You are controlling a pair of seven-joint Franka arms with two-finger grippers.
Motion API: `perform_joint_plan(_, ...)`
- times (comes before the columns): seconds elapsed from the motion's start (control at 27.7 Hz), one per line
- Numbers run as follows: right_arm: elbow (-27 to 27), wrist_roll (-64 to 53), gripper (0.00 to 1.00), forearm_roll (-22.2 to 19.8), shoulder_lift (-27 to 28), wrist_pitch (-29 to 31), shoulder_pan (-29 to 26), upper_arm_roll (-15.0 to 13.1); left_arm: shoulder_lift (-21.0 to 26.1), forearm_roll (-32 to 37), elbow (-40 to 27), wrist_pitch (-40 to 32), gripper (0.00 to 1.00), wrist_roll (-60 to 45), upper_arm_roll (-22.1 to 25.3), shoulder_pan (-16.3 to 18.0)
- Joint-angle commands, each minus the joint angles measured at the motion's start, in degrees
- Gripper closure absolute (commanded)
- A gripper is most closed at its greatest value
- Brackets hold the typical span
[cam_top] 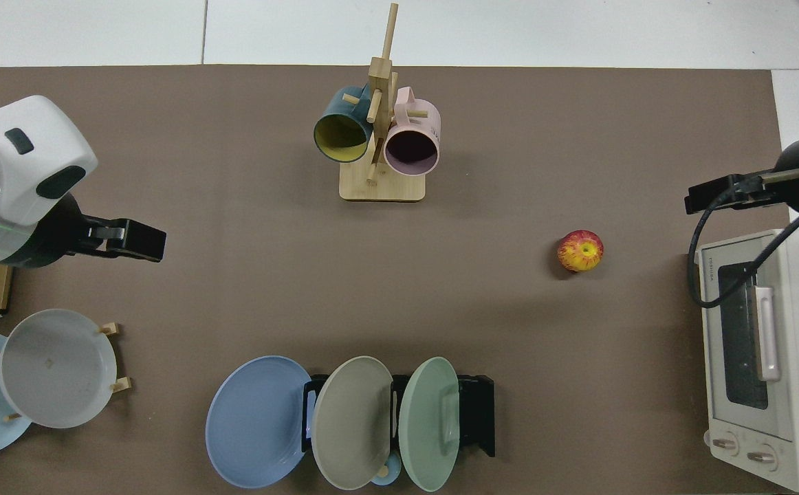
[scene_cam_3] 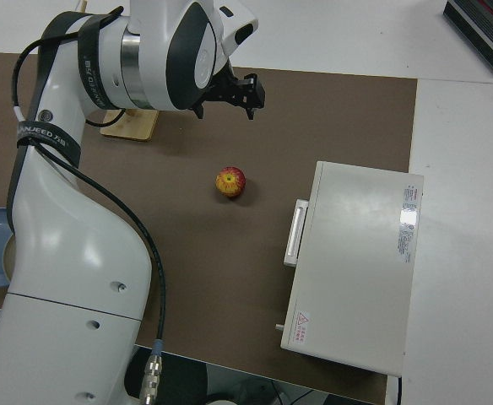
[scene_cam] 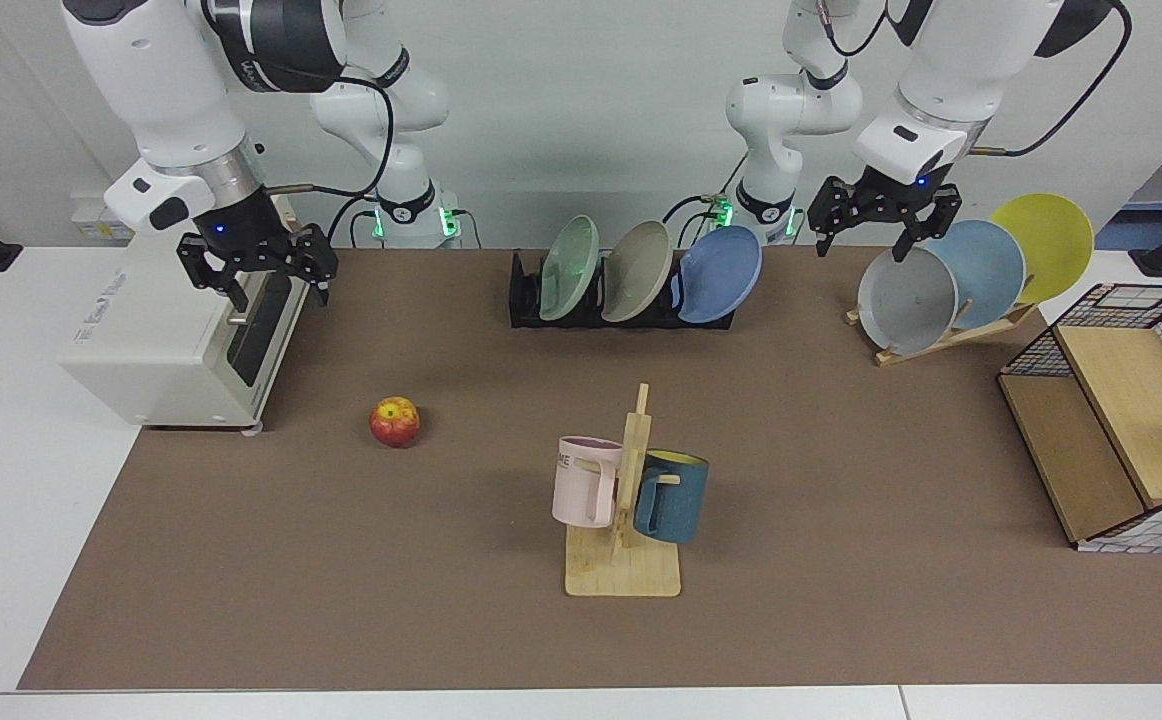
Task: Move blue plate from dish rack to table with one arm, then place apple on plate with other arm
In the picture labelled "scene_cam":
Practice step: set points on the wooden cup stand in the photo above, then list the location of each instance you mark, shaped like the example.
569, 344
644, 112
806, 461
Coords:
621, 572

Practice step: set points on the black dish rack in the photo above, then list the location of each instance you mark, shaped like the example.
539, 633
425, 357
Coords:
525, 300

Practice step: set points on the white wall socket strip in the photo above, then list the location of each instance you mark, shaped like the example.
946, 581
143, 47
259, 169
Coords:
91, 225

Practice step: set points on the pale toaster oven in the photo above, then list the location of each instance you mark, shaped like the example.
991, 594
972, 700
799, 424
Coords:
141, 340

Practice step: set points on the red yellow apple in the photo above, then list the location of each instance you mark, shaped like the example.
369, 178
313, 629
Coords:
394, 422

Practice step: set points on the grey plate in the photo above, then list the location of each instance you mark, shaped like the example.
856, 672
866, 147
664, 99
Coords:
906, 305

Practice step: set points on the pink cup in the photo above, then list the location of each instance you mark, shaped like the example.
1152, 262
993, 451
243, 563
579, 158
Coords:
581, 485

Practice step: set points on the beige plate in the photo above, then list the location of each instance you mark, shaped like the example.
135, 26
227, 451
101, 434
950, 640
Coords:
638, 270

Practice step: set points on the yellow plate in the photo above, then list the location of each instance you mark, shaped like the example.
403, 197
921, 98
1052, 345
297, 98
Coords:
1051, 240

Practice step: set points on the brown table cloth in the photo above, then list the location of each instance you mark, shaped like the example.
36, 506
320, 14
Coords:
341, 560

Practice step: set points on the dark teal cup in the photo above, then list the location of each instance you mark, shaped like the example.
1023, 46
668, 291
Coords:
676, 500

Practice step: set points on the light blue plate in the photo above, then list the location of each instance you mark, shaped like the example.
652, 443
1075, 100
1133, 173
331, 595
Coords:
986, 265

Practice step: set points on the pale green plate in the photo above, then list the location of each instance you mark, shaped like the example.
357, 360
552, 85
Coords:
569, 268

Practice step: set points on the wooden plate rack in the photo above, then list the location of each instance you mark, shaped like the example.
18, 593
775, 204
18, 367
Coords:
941, 345

